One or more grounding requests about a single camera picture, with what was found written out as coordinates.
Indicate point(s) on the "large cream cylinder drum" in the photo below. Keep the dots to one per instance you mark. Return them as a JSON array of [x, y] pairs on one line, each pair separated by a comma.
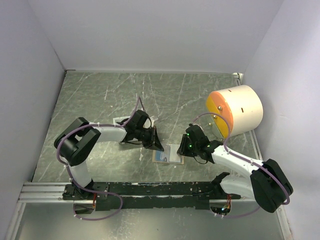
[[237, 107]]

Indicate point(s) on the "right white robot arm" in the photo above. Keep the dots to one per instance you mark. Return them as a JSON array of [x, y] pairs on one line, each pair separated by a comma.
[[263, 181]]

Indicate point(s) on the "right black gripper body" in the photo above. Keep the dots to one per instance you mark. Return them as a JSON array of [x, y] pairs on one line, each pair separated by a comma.
[[188, 149]]

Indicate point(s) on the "beige card holder wallet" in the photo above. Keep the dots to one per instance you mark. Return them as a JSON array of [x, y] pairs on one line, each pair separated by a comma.
[[158, 157]]

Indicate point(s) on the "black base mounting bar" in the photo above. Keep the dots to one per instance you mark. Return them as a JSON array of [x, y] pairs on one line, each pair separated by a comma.
[[149, 195]]

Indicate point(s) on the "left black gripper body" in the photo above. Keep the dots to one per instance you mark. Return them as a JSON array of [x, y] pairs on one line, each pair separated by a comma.
[[143, 135]]

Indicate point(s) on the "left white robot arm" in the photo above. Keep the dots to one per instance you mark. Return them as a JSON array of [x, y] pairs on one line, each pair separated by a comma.
[[76, 142]]

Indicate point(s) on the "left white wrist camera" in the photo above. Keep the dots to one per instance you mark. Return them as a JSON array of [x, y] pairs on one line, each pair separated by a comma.
[[152, 120]]

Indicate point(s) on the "white card tray box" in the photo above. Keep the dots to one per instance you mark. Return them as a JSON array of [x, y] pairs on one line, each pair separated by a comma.
[[120, 120]]

